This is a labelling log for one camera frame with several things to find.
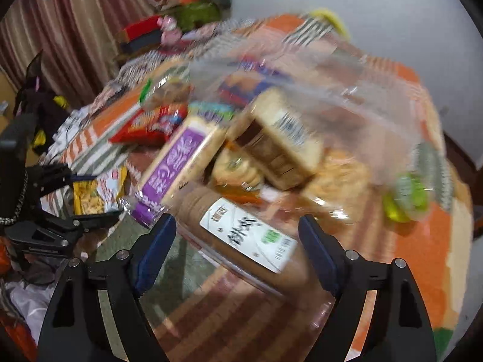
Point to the orange edged biscuit packet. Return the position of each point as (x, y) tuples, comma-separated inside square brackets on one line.
[(232, 168)]

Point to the clear plastic storage bin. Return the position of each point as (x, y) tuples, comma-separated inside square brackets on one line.
[(354, 108)]

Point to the pink plush toy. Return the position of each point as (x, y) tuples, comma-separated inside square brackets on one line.
[(170, 32)]

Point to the brown round biscuit roll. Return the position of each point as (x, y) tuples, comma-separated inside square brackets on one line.
[(266, 255)]

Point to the clear bag of fried snacks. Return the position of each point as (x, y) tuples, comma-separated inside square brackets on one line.
[(340, 187)]

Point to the yellow snack packet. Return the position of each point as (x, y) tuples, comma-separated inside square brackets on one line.
[(100, 194)]

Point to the striped red beige curtain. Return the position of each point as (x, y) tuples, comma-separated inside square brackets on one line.
[(75, 37)]

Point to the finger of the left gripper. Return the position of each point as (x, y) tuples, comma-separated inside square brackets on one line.
[(45, 179), (73, 228)]

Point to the purple label cracker pack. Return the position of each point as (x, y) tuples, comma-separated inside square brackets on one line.
[(183, 158)]

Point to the yellow curved foam tube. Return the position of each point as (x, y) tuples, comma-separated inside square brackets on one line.
[(334, 20)]

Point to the red and black box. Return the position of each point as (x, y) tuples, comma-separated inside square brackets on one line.
[(138, 35)]

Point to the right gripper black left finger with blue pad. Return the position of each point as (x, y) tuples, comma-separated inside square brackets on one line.
[(73, 327)]

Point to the beige cracker pack with barcode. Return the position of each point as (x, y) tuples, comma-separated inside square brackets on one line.
[(277, 139)]

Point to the red snack bag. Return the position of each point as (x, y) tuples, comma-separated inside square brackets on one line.
[(151, 127)]

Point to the patchwork striped bed quilt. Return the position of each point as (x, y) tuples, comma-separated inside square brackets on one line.
[(201, 311)]

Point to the green snack bag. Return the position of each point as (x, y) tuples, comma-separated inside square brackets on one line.
[(408, 199)]

